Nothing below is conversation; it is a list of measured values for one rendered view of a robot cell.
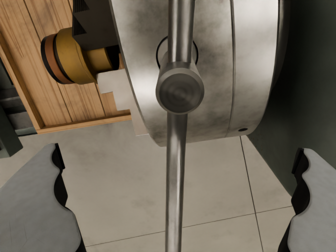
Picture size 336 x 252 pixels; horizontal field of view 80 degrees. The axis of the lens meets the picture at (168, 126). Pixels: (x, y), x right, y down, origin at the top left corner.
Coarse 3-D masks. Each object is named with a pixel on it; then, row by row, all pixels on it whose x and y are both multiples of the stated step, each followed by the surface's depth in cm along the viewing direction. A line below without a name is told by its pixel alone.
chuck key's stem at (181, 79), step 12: (192, 60) 11; (168, 72) 9; (180, 72) 8; (192, 72) 9; (156, 84) 9; (168, 84) 9; (180, 84) 9; (192, 84) 9; (156, 96) 9; (168, 96) 9; (180, 96) 9; (192, 96) 9; (168, 108) 9; (180, 108) 9; (192, 108) 9
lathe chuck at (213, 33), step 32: (128, 0) 15; (160, 0) 15; (224, 0) 15; (128, 32) 16; (160, 32) 16; (224, 32) 15; (128, 64) 17; (224, 64) 17; (224, 96) 18; (160, 128) 22; (192, 128) 22; (224, 128) 23
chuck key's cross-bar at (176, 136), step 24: (168, 0) 9; (192, 0) 9; (168, 24) 9; (192, 24) 9; (168, 48) 10; (168, 120) 12; (168, 144) 12; (168, 168) 13; (168, 192) 13; (168, 216) 14; (168, 240) 14
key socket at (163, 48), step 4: (164, 40) 16; (160, 44) 16; (164, 44) 16; (192, 44) 16; (160, 48) 16; (164, 48) 16; (192, 48) 16; (160, 52) 16; (164, 52) 16; (192, 52) 16; (196, 52) 16; (160, 56) 16; (192, 56) 16; (196, 56) 16; (160, 60) 17; (160, 64) 17
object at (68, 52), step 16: (64, 32) 28; (48, 48) 28; (64, 48) 27; (80, 48) 27; (112, 48) 33; (48, 64) 29; (64, 64) 28; (80, 64) 28; (96, 64) 29; (112, 64) 30; (64, 80) 31; (80, 80) 31; (96, 80) 30
